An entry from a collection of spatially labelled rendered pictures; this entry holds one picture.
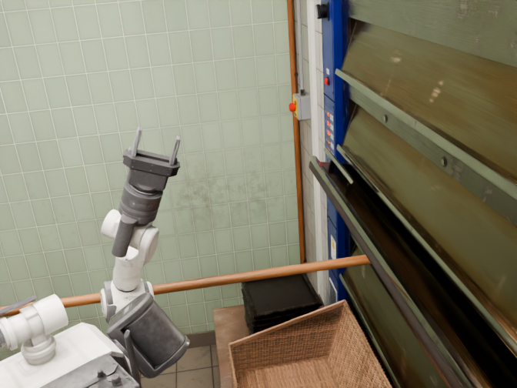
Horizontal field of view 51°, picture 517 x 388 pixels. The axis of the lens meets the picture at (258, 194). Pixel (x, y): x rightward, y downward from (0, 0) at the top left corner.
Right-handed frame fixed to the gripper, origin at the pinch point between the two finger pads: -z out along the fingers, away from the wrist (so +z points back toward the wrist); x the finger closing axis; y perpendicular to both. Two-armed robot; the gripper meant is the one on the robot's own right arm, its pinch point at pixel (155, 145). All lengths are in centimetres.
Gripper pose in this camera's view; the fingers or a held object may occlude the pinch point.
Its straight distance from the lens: 120.6
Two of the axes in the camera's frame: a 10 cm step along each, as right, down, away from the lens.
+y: -1.8, -4.9, 8.5
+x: -9.3, -2.1, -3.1
